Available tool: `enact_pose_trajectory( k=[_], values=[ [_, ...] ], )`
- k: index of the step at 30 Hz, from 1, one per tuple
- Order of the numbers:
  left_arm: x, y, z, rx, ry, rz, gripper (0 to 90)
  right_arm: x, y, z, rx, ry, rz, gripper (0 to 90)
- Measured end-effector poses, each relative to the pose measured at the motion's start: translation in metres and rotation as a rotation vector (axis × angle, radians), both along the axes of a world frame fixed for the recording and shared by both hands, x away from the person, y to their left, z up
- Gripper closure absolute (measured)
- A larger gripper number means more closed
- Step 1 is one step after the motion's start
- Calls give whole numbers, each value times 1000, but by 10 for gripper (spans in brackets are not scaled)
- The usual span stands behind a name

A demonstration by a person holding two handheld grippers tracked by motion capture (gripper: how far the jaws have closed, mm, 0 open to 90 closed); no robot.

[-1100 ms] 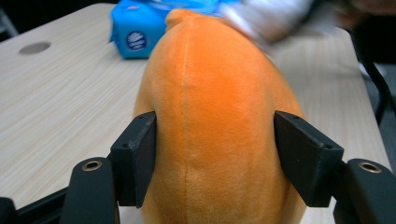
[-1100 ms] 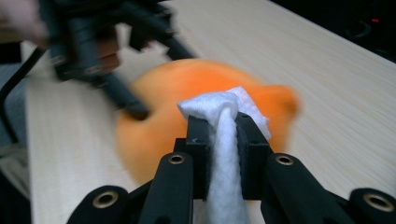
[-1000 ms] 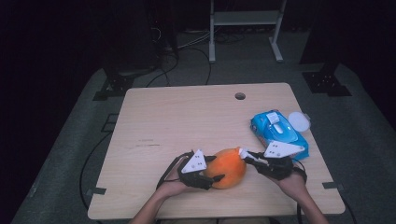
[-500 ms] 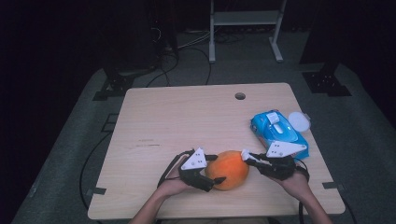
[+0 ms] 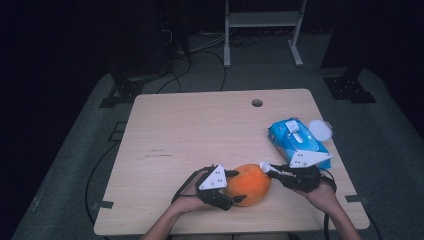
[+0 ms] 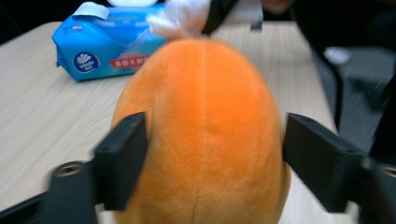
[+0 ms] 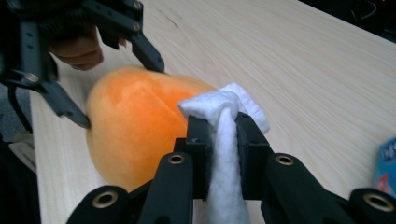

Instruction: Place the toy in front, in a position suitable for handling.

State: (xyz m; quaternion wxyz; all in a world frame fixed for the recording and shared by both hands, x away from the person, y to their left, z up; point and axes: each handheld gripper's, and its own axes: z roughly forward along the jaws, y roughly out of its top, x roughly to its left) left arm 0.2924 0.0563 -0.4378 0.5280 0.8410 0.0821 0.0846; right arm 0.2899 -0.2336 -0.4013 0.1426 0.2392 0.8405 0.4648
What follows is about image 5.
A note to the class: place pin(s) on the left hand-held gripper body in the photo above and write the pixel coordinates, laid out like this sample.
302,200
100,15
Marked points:
215,178

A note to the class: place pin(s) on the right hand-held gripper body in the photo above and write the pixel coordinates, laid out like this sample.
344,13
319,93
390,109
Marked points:
306,158

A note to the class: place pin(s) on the white wet wipe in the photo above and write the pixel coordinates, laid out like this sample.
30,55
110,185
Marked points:
264,166

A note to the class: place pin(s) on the orange round fruit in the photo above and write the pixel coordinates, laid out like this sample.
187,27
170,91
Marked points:
250,185

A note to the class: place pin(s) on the blue wet wipe pack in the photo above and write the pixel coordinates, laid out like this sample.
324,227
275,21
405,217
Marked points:
293,140

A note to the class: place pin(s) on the person's left hand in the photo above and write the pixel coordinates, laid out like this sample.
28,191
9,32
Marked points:
191,203

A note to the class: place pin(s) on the person's right hand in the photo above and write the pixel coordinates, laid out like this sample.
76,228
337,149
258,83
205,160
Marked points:
321,198

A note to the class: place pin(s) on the black tape strip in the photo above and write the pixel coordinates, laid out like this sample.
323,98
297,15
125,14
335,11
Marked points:
103,205
356,199

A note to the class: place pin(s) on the black stand base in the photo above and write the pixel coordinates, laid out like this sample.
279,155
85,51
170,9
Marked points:
121,93
350,90

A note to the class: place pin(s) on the black floor tape outline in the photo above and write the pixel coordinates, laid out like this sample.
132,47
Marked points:
115,133

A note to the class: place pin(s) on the white metal stand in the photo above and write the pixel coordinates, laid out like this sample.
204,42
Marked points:
260,19

